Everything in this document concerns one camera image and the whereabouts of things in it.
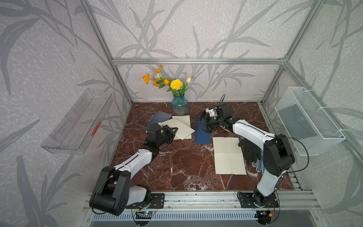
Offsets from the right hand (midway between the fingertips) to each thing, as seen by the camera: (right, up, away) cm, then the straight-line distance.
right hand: (194, 122), depth 84 cm
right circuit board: (+35, -47, -13) cm, 60 cm away
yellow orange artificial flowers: (-11, +23, +4) cm, 26 cm away
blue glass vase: (-11, +11, +21) cm, 26 cm away
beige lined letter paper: (-16, -1, +7) cm, 18 cm away
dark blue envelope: (+6, -11, +16) cm, 20 cm away
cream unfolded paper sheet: (+22, -23, +6) cm, 33 cm away
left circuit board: (-25, -47, -12) cm, 54 cm away
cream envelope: (-7, -1, +8) cm, 11 cm away
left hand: (-9, -3, 0) cm, 10 cm away
